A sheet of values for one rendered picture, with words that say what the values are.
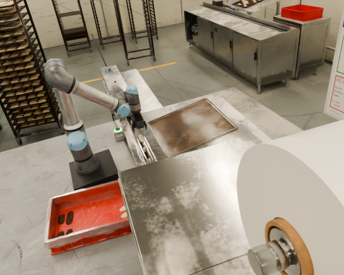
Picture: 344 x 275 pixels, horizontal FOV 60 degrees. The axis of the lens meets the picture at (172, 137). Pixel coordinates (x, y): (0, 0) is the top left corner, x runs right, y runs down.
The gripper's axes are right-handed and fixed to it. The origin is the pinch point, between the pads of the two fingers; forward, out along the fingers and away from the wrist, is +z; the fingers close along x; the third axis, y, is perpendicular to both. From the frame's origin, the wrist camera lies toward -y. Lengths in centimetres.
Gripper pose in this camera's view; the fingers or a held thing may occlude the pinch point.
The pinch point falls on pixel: (141, 136)
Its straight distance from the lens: 205.2
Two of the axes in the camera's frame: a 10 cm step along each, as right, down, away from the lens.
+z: 1.1, 8.4, 5.3
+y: -3.1, -4.8, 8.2
